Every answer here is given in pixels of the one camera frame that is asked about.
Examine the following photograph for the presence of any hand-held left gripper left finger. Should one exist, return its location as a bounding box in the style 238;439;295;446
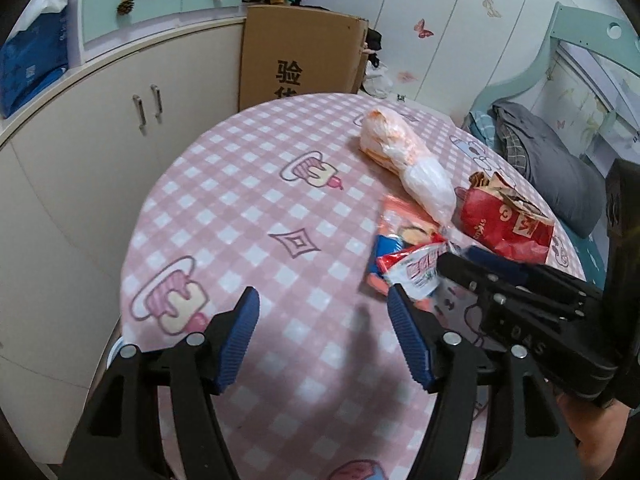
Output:
60;286;262;480

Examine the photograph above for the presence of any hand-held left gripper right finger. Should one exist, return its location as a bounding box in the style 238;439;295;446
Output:
387;284;583;480

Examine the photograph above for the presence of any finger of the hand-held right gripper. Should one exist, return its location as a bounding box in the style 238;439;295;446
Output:
464;246;602;307
437;252;507;317

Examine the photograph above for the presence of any red and white snack packet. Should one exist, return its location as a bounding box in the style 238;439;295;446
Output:
376;241;466;301

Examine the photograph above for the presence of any red paper bag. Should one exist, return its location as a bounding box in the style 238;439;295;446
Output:
459;171;556;263

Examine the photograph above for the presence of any orange snack packet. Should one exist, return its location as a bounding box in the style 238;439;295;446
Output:
367;195;446;296

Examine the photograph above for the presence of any translucent orange white plastic bag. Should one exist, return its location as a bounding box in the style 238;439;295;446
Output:
360;109;457;226

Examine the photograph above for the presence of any person's right forearm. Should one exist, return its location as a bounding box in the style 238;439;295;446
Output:
557;390;633;480

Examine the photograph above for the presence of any teal candy print bed sheet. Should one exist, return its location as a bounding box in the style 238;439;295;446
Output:
565;230;608;281

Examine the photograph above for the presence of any grey quilt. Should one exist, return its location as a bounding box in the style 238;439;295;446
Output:
492;100;608;236

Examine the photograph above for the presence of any blue checked pillow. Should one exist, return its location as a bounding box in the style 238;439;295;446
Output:
462;110;501;143

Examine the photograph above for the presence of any white wardrobe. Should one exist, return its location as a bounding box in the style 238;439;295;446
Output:
300;0;576;121

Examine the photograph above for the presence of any white low cabinet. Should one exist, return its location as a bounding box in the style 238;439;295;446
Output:
0;17;248;461

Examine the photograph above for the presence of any black cloth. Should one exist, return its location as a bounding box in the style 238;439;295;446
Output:
365;27;383;68

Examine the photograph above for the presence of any large cardboard box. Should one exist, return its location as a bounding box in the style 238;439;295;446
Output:
238;4;369;112

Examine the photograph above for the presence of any blue plastic package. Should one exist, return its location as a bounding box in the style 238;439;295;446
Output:
0;7;69;118

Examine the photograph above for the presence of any teal bunk bed frame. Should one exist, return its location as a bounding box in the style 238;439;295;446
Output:
470;2;640;161

